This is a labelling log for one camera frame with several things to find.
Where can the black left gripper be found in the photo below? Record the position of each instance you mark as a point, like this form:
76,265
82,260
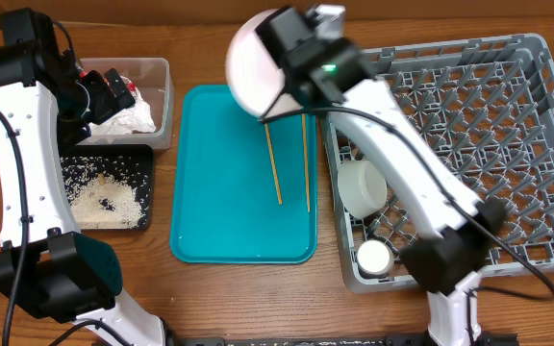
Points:
108,104

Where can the red snack wrapper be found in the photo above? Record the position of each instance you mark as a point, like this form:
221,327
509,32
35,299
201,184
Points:
129,83

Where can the large pink plate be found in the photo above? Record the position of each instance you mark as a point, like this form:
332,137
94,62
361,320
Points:
252,75

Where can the white paper napkin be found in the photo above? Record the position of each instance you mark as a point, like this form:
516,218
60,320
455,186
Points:
136,119

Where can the grey green bowl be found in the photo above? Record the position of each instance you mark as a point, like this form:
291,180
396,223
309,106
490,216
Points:
362,188

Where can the pale green plastic cup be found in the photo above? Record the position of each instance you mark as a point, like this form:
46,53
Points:
374,259

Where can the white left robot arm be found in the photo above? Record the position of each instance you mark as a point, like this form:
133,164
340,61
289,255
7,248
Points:
48,267

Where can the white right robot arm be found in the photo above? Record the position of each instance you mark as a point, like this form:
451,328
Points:
327,73

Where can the clear plastic waste bin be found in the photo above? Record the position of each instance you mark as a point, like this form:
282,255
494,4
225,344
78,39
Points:
151,77

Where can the grey dishwasher rack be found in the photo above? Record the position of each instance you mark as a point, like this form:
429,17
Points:
486,106

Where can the wooden chopstick right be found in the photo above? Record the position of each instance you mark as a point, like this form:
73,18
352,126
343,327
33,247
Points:
305,160

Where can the wooden chopstick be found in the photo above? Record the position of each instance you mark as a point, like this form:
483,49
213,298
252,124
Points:
273,164
305,160

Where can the wooden chopstick left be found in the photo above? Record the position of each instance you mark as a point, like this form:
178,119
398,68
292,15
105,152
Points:
273,164

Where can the black plastic tray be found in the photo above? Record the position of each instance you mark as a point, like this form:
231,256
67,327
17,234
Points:
137,158

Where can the teal plastic tray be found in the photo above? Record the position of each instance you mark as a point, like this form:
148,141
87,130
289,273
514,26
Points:
225,208

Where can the spilled rice grains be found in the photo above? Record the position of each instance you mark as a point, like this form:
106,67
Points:
106,202

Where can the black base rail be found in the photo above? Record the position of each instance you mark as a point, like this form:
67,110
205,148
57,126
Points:
399,339

